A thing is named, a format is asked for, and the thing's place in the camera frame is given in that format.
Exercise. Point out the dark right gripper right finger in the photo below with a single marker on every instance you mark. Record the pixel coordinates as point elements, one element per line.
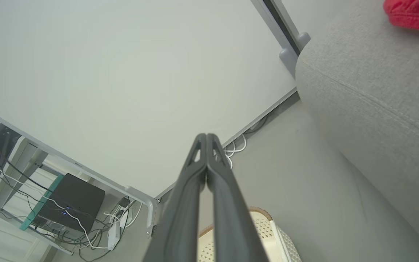
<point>231,218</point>

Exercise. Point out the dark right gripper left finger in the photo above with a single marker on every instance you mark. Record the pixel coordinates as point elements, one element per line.
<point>180,211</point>

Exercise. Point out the red Bulls jersey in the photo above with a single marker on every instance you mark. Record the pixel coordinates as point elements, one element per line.
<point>416,14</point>

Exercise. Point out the white perforated laundry basket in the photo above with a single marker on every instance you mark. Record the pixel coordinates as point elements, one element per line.
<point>267,233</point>

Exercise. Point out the grey partition foot with caster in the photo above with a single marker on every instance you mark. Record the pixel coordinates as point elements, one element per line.
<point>146,207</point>

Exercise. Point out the white power strip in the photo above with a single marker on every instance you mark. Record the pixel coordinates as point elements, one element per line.
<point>113,236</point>

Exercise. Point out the black computer box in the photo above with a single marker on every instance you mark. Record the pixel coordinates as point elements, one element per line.
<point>71,202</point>

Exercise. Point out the teal metal bar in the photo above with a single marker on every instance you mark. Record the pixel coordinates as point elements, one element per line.
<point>40,203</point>

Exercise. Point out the large white partition panel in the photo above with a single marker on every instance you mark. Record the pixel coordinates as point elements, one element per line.
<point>129,80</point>

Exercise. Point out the grey metal desk leg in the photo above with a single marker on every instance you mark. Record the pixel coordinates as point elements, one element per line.
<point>20,171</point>

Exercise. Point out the grey fabric sofa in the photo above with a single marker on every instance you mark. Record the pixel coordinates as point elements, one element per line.
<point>376,109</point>

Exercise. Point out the narrow white partition panel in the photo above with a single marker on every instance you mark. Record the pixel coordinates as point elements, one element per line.
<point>304,14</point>

